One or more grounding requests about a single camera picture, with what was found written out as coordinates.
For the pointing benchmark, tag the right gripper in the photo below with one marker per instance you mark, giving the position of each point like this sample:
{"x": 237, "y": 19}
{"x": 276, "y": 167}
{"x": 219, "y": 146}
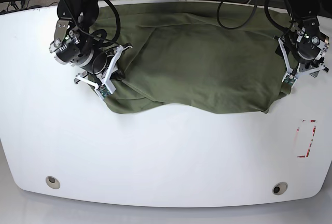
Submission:
{"x": 95, "y": 60}

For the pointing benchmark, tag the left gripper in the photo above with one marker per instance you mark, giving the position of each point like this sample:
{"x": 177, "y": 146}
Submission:
{"x": 307, "y": 45}

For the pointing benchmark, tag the green T-shirt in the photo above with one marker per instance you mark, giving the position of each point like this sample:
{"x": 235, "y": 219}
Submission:
{"x": 196, "y": 54}

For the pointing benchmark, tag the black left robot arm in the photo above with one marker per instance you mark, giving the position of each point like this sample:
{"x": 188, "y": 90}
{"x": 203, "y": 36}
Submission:
{"x": 301, "y": 12}

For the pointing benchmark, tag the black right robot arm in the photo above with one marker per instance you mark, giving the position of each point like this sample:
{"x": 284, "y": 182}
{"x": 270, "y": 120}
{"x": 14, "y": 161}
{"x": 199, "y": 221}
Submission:
{"x": 73, "y": 42}

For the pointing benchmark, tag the red tape rectangle marking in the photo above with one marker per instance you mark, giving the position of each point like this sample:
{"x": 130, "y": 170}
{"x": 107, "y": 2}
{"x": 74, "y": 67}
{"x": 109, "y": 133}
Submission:
{"x": 304, "y": 137}

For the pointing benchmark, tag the left grey table grommet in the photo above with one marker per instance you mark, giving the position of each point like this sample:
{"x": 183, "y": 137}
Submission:
{"x": 52, "y": 182}

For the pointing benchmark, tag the grey table grommet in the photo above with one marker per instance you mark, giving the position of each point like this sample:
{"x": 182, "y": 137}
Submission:
{"x": 280, "y": 188}
{"x": 52, "y": 182}

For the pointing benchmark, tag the right grey table grommet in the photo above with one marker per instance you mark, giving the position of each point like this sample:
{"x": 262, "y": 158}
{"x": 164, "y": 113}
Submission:
{"x": 280, "y": 188}

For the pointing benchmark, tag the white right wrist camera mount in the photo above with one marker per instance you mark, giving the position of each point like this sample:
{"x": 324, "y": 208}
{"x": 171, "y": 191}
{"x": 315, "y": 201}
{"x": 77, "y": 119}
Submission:
{"x": 101, "y": 81}

